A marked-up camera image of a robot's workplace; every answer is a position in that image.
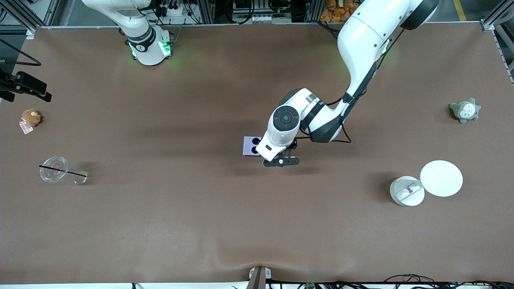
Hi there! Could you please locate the black drinking straw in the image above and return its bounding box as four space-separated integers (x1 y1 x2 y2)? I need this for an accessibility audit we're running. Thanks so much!
39 165 88 177

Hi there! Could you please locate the brown bear plush keychain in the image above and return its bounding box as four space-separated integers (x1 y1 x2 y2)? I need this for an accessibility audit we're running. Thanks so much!
21 109 41 127

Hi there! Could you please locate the white round container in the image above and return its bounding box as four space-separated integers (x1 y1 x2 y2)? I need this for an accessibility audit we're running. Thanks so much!
390 175 425 207

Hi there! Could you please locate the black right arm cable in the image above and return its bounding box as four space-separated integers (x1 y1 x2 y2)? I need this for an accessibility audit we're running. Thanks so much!
0 38 42 67

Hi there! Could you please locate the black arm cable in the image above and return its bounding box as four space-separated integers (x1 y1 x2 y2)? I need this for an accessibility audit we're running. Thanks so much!
309 28 406 144
0 38 42 67

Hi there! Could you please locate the grey green totoro plush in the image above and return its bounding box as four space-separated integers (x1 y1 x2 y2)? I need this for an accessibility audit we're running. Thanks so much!
449 98 481 124

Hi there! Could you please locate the white power strip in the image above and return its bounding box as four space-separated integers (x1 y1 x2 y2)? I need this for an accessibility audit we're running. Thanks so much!
159 0 189 17

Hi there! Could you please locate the control box with connectors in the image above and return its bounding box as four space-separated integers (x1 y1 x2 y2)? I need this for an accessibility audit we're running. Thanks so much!
231 0 296 24

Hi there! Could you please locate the orange toy pile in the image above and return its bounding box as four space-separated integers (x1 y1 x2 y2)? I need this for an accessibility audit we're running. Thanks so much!
319 0 362 23

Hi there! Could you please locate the clear plastic cup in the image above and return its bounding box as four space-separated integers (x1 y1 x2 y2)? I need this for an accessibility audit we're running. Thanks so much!
39 156 88 185

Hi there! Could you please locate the white round lid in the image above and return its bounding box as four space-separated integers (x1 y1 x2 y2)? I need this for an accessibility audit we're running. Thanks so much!
420 160 463 197

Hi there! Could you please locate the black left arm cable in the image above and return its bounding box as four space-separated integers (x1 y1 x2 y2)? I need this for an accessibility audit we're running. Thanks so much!
309 28 406 144

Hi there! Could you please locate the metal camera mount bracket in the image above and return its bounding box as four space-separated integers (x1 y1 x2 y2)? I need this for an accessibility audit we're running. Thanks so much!
247 266 272 289

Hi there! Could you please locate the black cable bundle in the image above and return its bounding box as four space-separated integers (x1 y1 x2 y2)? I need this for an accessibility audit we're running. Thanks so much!
383 274 514 289

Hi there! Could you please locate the aluminium frame post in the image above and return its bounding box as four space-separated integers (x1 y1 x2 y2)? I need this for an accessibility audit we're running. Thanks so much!
0 0 61 29
480 0 514 32

